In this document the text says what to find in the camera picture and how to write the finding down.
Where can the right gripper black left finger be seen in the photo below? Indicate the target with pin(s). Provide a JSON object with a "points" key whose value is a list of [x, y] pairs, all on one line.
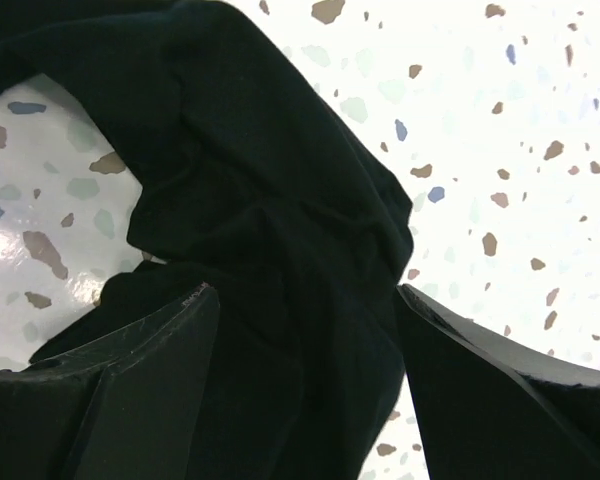
{"points": [[123, 406]]}

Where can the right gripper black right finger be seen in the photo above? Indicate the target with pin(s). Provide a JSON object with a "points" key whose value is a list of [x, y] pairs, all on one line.
{"points": [[490, 408]]}

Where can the black t shirt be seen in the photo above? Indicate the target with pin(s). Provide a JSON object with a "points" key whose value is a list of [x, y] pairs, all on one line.
{"points": [[253, 186]]}

